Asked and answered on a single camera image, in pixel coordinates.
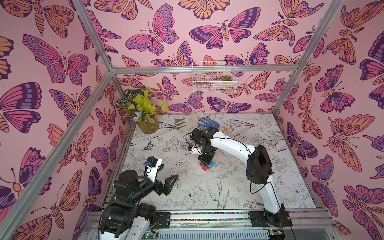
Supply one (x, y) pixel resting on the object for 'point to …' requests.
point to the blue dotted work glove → (205, 122)
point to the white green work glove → (172, 124)
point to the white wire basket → (211, 82)
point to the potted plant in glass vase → (141, 104)
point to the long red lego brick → (203, 167)
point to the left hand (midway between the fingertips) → (170, 169)
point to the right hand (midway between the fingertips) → (206, 160)
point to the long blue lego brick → (211, 165)
